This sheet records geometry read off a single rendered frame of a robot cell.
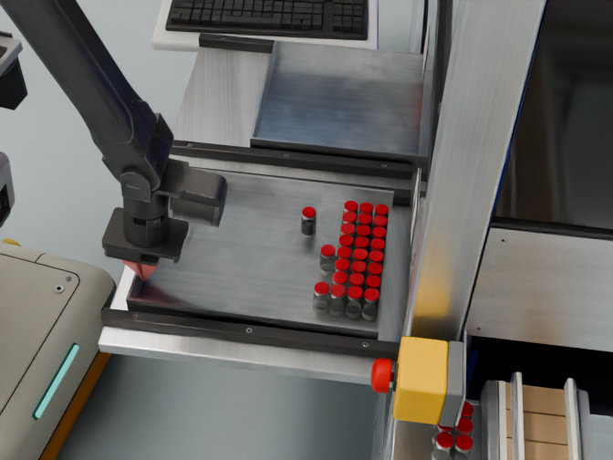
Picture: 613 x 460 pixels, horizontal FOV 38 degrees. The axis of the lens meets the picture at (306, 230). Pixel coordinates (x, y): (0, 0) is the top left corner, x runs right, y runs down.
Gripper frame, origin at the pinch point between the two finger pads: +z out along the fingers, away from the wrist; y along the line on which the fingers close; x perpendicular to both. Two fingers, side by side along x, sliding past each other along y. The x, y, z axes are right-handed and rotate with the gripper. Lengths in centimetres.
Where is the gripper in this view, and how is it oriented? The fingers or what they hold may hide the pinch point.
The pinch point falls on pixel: (145, 274)
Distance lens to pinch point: 127.4
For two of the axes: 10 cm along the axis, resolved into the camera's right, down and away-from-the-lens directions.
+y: 9.8, 2.0, 0.1
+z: -1.4, 6.5, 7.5
